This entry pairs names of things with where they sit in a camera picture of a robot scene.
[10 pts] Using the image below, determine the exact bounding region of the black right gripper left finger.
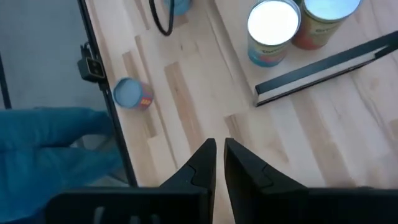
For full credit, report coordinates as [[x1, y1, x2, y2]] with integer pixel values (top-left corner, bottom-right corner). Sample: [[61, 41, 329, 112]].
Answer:
[[45, 138, 217, 224]]

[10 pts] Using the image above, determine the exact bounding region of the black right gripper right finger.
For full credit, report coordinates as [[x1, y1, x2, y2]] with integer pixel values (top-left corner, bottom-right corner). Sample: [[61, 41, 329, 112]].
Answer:
[[223, 138, 398, 224]]

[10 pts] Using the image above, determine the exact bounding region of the blue tomatoes can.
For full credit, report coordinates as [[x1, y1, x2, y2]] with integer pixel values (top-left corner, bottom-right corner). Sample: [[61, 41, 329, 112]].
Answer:
[[247, 0, 302, 68]]

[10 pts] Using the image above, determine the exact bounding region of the short light blue can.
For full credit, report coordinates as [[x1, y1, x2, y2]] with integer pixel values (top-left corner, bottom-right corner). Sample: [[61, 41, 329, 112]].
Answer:
[[164, 0, 193, 17]]

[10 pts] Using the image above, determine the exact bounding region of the orange peaches can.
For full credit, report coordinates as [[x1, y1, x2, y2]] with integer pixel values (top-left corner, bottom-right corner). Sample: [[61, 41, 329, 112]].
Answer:
[[291, 0, 364, 51]]

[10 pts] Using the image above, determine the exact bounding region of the teal pink smiley can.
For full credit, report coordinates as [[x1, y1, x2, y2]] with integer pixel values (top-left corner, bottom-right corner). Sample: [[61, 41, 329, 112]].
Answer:
[[113, 77, 154, 111]]

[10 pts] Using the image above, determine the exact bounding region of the blue-grey garment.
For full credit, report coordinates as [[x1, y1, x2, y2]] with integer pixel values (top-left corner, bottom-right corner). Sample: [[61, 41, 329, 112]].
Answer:
[[0, 107, 124, 224]]

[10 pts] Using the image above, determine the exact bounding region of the wooden shelf black metal frame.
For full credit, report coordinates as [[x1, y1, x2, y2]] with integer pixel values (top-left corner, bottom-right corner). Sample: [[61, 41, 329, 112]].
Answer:
[[214, 0, 398, 108]]

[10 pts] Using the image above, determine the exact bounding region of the small black table camera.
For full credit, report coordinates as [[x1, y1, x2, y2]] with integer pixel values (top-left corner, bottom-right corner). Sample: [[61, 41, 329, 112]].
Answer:
[[76, 57, 106, 83]]

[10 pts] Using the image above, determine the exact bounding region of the black cable loop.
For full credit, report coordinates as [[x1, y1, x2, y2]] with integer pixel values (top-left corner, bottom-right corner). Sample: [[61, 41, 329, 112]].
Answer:
[[148, 0, 175, 37]]

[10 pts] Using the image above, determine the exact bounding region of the black camera cable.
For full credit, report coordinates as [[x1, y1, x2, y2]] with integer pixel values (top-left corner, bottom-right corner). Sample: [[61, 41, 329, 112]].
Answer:
[[80, 42, 94, 60]]

